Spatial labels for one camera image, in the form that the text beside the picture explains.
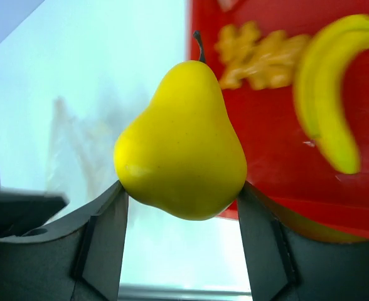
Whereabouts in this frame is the yellow pear toy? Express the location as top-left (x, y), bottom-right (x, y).
top-left (113, 30), bottom-right (248, 221)

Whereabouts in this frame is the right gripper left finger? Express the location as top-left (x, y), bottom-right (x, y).
top-left (0, 182), bottom-right (128, 300)

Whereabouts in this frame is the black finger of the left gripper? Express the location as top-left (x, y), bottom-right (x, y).
top-left (0, 190), bottom-right (68, 238)

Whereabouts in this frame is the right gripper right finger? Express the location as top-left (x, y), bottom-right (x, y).
top-left (237, 182), bottom-right (369, 300)

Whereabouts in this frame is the yellow banana bunch toy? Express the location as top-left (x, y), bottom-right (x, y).
top-left (293, 14), bottom-right (369, 174)

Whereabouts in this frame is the clear zip top bag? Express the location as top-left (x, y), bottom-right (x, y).
top-left (46, 97), bottom-right (116, 203)

